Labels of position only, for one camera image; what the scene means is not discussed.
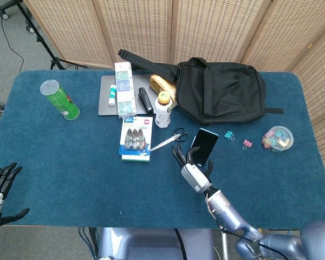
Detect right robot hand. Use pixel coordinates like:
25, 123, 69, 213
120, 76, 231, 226
171, 144, 214, 193

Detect black smartphone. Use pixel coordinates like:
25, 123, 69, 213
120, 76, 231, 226
190, 128, 219, 166

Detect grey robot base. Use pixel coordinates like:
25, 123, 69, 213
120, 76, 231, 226
97, 227, 216, 260

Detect black tripod stand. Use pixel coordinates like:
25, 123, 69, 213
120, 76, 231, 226
0, 0, 88, 70

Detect white bottle yellow cap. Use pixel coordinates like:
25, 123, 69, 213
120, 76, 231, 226
154, 91, 172, 129

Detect binder clips package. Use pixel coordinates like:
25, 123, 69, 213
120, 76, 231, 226
119, 116, 154, 158

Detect black backpack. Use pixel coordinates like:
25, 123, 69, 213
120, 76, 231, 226
118, 49, 284, 125

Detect clear tub of clips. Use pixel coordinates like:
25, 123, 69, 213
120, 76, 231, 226
261, 126, 295, 152

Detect blue table cloth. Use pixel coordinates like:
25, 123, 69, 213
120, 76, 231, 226
0, 70, 325, 230

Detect gold snack bag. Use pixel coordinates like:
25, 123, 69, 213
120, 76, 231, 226
149, 74, 178, 109

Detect white tissue pack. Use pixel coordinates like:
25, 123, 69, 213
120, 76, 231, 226
114, 61, 138, 120

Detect white green glue stick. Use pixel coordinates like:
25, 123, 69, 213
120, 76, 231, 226
108, 84, 117, 106

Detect green chips can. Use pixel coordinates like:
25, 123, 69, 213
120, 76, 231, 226
40, 79, 81, 121

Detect grey laptop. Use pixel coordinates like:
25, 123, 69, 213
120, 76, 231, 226
97, 75, 158, 116

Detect black handled scissors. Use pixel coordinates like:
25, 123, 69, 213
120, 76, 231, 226
150, 127, 189, 152

